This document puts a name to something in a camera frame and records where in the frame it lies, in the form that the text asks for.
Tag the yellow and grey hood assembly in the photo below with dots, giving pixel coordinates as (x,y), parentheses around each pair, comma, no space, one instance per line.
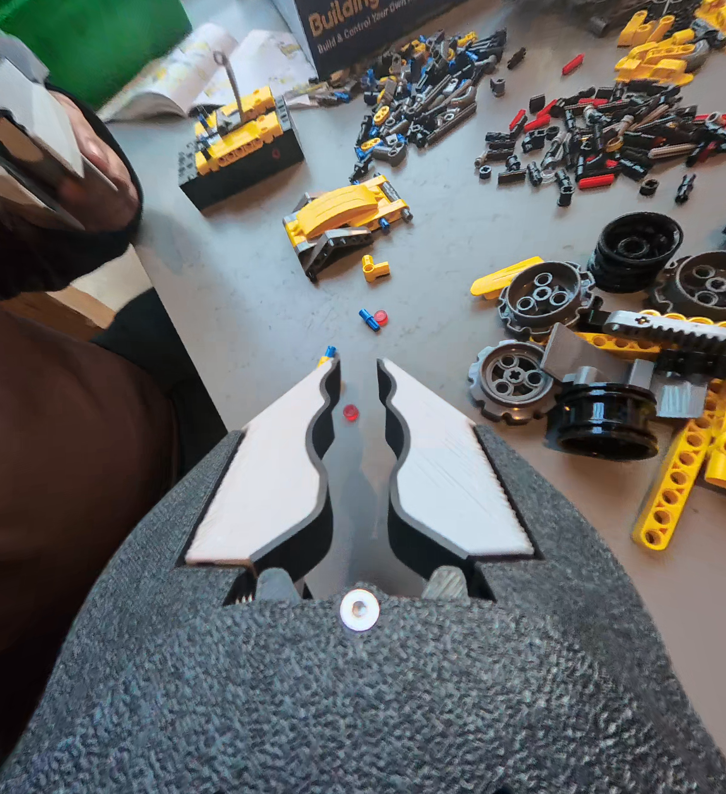
(338,208)

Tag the instruction booklet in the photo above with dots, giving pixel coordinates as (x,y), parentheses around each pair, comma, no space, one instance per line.
(176,74)

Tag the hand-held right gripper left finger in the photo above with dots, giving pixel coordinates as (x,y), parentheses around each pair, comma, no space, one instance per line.
(270,484)

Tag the yellow angle connector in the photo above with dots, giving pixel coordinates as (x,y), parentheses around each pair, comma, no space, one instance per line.
(372,270)

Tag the pile of blue black pieces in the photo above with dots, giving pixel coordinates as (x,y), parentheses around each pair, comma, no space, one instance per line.
(425,105)

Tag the pile of black red pins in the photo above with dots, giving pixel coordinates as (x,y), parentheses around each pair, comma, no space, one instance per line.
(617,142)

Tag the green object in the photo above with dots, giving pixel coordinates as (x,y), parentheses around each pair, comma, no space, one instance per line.
(102,43)

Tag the yellow vehicle chassis assembly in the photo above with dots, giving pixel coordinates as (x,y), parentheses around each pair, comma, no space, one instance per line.
(679,335)

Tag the grey desk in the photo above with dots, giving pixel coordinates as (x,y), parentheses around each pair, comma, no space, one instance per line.
(462,204)

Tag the yellow connector with blue pin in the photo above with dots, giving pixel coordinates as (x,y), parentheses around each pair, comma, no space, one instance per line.
(330,352)

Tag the person's black trouser legs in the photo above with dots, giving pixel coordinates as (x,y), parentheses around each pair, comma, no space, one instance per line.
(170,372)

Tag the black box with yellow beams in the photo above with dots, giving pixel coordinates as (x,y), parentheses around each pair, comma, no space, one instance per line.
(245,164)

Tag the pile of yellow connectors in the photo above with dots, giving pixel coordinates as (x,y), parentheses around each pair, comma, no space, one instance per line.
(654,62)

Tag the yellow curved panel piece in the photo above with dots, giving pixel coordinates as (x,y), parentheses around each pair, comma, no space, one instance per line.
(493,282)

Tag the person's brown shirt torso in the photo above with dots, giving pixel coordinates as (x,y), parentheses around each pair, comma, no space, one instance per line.
(59,465)

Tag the blue pin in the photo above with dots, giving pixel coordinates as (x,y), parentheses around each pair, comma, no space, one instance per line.
(368,319)

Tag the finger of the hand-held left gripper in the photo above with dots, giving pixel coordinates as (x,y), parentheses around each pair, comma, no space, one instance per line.
(9,167)
(34,111)

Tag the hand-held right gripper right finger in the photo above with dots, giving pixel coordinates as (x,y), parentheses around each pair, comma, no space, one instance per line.
(456,484)

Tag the cluster of grey sprocket wheels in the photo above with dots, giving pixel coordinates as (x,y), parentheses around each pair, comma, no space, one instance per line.
(546,294)

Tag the dark kit box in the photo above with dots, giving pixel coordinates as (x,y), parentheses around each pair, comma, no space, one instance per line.
(350,37)

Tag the black wheel rim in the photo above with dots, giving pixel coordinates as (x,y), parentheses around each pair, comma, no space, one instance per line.
(636,245)

